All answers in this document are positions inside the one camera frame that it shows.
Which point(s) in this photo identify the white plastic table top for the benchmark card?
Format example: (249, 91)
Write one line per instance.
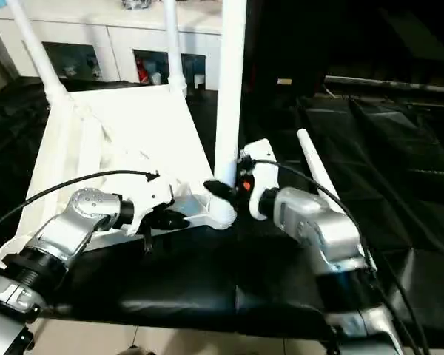
(133, 129)

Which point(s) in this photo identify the black glossy mat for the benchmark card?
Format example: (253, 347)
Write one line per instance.
(207, 277)

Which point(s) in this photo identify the small gold label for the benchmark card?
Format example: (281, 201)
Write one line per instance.
(284, 81)

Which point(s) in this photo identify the small white jar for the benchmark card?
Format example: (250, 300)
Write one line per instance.
(199, 80)

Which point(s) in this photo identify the small white cup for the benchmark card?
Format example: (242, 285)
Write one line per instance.
(155, 78)

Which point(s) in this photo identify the red packet in cabinet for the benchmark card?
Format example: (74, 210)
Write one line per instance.
(142, 70)

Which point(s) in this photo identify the black long pole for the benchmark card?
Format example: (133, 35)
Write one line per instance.
(392, 83)

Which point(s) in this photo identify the black backdrop cloth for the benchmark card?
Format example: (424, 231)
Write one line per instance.
(355, 33)

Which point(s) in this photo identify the white cabinet with glass doors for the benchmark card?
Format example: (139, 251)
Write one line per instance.
(114, 33)

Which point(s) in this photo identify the grey ornament on cabinet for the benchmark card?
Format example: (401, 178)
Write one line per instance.
(135, 3)

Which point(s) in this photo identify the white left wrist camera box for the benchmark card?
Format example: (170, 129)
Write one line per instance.
(151, 196)

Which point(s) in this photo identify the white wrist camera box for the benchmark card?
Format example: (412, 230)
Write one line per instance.
(151, 196)
(262, 166)

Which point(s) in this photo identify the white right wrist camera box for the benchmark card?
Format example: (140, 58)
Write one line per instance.
(262, 166)

